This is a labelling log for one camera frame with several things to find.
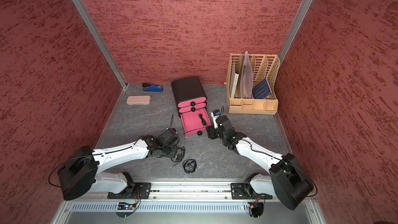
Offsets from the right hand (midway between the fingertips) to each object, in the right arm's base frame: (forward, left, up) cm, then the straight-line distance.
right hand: (210, 129), depth 87 cm
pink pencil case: (+27, +50, -4) cm, 57 cm away
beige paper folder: (+26, -15, +21) cm, 37 cm away
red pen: (+48, -12, -10) cm, 50 cm away
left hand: (-12, +22, -6) cm, 26 cm away
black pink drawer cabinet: (+14, +11, +9) cm, 20 cm away
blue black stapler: (+39, +45, -4) cm, 60 cm away
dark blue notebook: (+27, -36, +2) cm, 46 cm away
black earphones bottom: (-18, +12, -7) cm, 23 cm away
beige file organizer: (+41, -39, +12) cm, 58 cm away
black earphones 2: (+8, +4, -6) cm, 11 cm away
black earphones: (-13, +18, -8) cm, 24 cm away
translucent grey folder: (+37, -28, +5) cm, 46 cm away
